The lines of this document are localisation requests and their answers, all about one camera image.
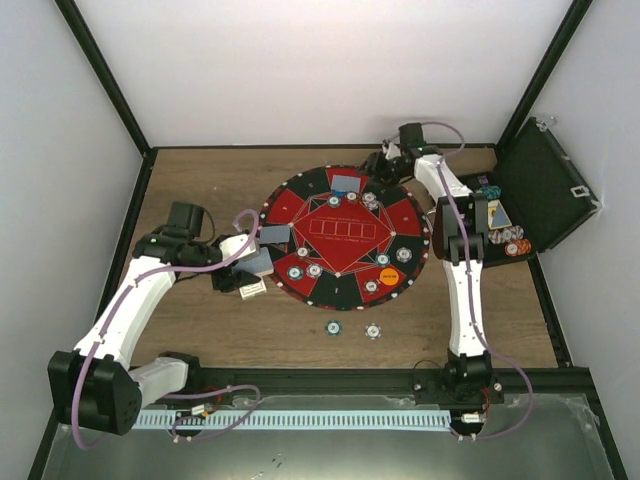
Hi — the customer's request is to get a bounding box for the white chip stack mat top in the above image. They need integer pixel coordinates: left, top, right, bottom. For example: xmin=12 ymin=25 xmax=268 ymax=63
xmin=361 ymin=192 xmax=379 ymax=211

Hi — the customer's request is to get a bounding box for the white chip stack mat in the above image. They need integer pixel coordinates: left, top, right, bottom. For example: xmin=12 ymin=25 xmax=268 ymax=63
xmin=396 ymin=247 xmax=413 ymax=263
xmin=361 ymin=192 xmax=379 ymax=211

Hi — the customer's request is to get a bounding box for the blue backed card top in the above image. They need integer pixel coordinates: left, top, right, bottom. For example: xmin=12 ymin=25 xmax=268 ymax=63
xmin=331 ymin=175 xmax=361 ymax=193

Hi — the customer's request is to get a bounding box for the blue backed card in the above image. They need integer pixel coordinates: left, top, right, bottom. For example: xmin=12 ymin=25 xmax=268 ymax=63
xmin=331 ymin=175 xmax=361 ymax=193
xmin=259 ymin=225 xmax=291 ymax=244

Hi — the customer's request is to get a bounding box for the teal poker chip stack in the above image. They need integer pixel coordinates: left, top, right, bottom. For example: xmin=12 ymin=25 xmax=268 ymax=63
xmin=287 ymin=266 xmax=305 ymax=281

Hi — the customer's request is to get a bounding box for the teal chip stack mat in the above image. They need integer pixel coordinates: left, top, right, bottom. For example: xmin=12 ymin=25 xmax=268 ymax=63
xmin=375 ymin=253 xmax=390 ymax=267

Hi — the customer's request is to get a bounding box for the blue backed card deck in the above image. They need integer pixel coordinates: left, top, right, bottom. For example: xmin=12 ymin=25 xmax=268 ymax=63
xmin=233 ymin=247 xmax=274 ymax=277

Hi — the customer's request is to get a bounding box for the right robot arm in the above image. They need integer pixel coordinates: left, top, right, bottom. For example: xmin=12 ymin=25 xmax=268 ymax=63
xmin=360 ymin=121 xmax=492 ymax=403

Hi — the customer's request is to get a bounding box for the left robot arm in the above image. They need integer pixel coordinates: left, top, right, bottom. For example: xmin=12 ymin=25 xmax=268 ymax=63
xmin=47 ymin=202 xmax=260 ymax=450

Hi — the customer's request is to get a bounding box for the white card box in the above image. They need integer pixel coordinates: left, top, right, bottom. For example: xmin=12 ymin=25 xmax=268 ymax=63
xmin=239 ymin=281 xmax=267 ymax=300

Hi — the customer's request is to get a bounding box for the round red black poker mat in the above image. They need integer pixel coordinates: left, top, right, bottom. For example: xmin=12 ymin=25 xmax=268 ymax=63
xmin=259 ymin=165 xmax=431 ymax=311

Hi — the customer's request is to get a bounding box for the teal chip stack in case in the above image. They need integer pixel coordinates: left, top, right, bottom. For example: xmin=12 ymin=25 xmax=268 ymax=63
xmin=477 ymin=185 xmax=502 ymax=201

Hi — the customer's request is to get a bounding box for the orange big blind button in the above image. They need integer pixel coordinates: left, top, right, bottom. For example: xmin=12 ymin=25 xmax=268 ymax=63
xmin=379 ymin=267 xmax=401 ymax=286

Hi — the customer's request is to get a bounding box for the card deck in case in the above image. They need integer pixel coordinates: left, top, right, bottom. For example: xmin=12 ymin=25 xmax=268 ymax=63
xmin=487 ymin=200 xmax=513 ymax=230

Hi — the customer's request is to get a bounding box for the teal chip on table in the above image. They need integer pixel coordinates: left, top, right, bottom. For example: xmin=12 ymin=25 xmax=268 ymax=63
xmin=325 ymin=321 xmax=342 ymax=336

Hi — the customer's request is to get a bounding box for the purple white chip stack in case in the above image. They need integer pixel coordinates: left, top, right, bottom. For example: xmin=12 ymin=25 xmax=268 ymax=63
xmin=488 ymin=225 xmax=524 ymax=245

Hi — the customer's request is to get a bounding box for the black poker case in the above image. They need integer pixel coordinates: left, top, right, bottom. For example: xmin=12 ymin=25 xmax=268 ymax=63
xmin=462 ymin=117 xmax=601 ymax=268

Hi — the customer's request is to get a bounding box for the orange chip stack in case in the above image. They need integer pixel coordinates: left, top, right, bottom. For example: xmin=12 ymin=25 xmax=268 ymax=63
xmin=504 ymin=239 xmax=532 ymax=257

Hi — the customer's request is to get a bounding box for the blue white poker chip stack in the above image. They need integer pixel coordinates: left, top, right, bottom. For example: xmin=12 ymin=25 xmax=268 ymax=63
xmin=364 ymin=323 xmax=382 ymax=340

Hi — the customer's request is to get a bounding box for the light blue slotted cable duct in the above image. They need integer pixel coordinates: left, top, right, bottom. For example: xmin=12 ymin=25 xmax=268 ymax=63
xmin=134 ymin=409 xmax=451 ymax=432

